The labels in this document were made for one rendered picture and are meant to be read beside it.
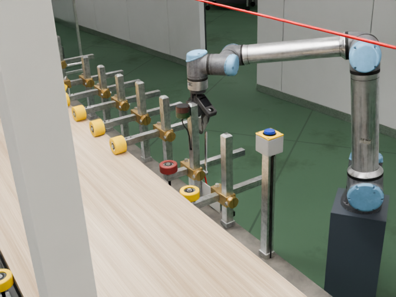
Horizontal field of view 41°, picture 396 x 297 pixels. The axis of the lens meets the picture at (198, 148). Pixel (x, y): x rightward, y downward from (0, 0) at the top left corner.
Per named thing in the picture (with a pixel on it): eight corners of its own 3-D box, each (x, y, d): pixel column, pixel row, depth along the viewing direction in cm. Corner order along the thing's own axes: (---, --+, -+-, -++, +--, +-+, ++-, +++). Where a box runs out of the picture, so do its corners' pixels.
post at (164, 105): (171, 182, 266) (165, 93, 245) (174, 185, 263) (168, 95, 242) (165, 185, 264) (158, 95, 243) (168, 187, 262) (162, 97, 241)
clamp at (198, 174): (189, 168, 246) (189, 158, 244) (205, 179, 235) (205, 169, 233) (179, 171, 243) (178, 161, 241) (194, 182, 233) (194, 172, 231)
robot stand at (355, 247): (329, 279, 294) (337, 187, 268) (376, 289, 285) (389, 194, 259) (322, 309, 273) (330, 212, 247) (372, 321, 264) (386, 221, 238)
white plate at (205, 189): (190, 188, 252) (189, 170, 247) (221, 213, 232) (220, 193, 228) (188, 189, 252) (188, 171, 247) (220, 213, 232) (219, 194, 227)
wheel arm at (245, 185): (266, 180, 236) (266, 171, 234) (271, 182, 233) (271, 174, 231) (184, 211, 215) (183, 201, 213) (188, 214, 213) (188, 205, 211)
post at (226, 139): (228, 231, 228) (227, 131, 207) (233, 235, 226) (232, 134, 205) (222, 234, 227) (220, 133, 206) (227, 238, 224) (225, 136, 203)
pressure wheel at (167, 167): (172, 179, 241) (171, 157, 236) (181, 186, 235) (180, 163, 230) (157, 184, 238) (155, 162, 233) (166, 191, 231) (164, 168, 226)
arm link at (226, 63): (240, 50, 225) (212, 49, 228) (234, 57, 215) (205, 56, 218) (240, 71, 229) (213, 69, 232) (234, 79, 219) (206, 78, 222)
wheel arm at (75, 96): (138, 83, 326) (138, 78, 325) (141, 85, 323) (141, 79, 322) (61, 101, 303) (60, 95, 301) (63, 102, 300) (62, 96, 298)
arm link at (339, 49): (378, 25, 218) (221, 40, 238) (379, 32, 207) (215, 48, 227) (379, 52, 222) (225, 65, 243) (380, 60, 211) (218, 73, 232)
